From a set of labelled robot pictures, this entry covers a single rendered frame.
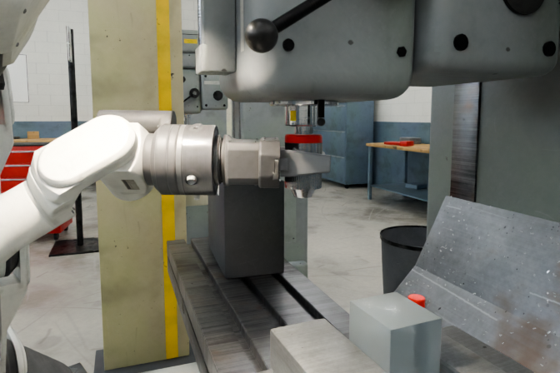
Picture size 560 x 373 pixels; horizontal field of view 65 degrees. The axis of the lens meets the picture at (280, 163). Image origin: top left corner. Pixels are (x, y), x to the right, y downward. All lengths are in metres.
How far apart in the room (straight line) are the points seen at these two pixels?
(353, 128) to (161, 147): 7.37
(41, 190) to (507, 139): 0.67
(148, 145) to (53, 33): 9.18
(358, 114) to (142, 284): 6.08
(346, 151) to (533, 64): 7.24
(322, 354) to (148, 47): 1.98
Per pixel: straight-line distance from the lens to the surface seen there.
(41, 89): 9.62
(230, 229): 0.84
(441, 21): 0.52
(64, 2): 9.79
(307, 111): 0.53
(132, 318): 2.44
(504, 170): 0.80
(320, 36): 0.45
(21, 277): 1.13
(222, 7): 0.51
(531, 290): 0.73
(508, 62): 0.57
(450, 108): 0.89
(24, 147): 5.09
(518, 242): 0.76
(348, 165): 7.84
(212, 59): 0.50
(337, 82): 0.46
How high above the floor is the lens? 1.29
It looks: 6 degrees down
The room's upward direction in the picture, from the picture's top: straight up
